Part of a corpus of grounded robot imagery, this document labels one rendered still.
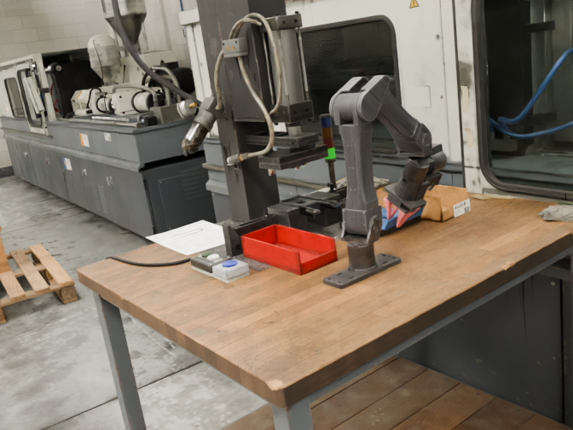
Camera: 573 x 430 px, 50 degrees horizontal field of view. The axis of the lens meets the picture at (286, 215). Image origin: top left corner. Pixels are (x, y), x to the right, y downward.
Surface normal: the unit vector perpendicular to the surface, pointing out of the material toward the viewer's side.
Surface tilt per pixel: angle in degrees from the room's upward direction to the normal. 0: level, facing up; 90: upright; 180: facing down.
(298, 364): 0
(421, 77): 90
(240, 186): 90
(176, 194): 90
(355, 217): 88
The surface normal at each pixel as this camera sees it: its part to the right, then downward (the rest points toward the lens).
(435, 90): -0.82, 0.26
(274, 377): -0.14, -0.95
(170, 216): 0.56, 0.15
